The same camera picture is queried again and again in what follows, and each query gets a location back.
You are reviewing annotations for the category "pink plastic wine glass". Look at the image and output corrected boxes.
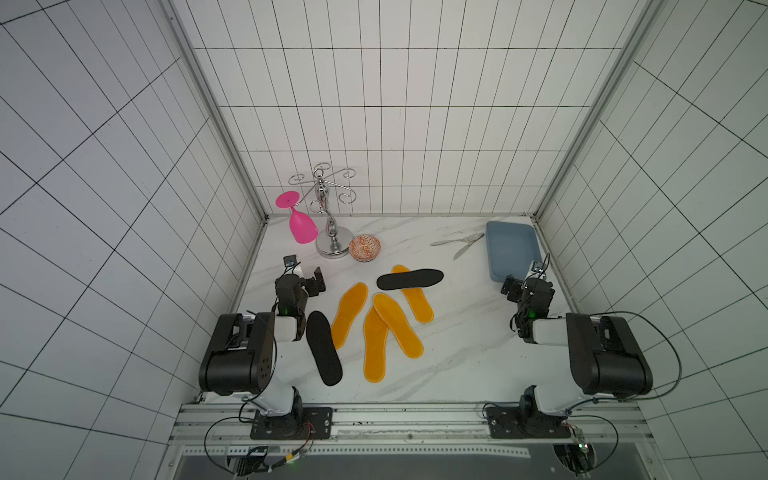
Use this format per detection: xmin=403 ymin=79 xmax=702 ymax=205
xmin=275 ymin=191 xmax=319 ymax=245

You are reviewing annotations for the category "silver metal glass rack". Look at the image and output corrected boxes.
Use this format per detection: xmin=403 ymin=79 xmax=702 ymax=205
xmin=288 ymin=162 xmax=357 ymax=259

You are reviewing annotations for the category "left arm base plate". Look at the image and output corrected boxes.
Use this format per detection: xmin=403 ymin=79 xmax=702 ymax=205
xmin=250 ymin=407 xmax=334 ymax=441

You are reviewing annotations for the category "blue storage box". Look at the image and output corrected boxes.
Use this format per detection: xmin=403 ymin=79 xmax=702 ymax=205
xmin=485 ymin=221 xmax=543 ymax=283

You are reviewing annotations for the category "black insole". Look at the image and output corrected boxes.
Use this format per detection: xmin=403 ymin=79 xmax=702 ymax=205
xmin=306 ymin=311 xmax=343 ymax=386
xmin=376 ymin=268 xmax=444 ymax=291

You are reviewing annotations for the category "yellow insole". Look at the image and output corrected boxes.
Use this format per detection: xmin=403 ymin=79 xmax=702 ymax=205
xmin=363 ymin=307 xmax=389 ymax=383
xmin=373 ymin=293 xmax=424 ymax=359
xmin=331 ymin=283 xmax=368 ymax=350
xmin=400 ymin=289 xmax=434 ymax=324

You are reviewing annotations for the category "yellow insole bottom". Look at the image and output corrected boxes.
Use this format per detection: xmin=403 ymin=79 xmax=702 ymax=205
xmin=363 ymin=307 xmax=389 ymax=383

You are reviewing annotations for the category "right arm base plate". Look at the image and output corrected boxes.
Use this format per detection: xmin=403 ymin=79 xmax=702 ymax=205
xmin=483 ymin=404 xmax=571 ymax=440

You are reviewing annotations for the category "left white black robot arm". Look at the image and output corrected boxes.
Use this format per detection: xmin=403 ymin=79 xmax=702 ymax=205
xmin=198 ymin=255 xmax=343 ymax=439

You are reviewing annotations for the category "aluminium mounting rail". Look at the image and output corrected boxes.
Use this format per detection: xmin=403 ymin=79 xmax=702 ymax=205
xmin=169 ymin=403 xmax=658 ymax=461

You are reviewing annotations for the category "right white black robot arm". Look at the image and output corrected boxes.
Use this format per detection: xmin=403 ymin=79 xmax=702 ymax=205
xmin=498 ymin=276 xmax=653 ymax=438

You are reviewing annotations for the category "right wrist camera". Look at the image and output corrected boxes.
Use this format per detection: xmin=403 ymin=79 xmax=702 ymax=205
xmin=527 ymin=261 xmax=548 ymax=279

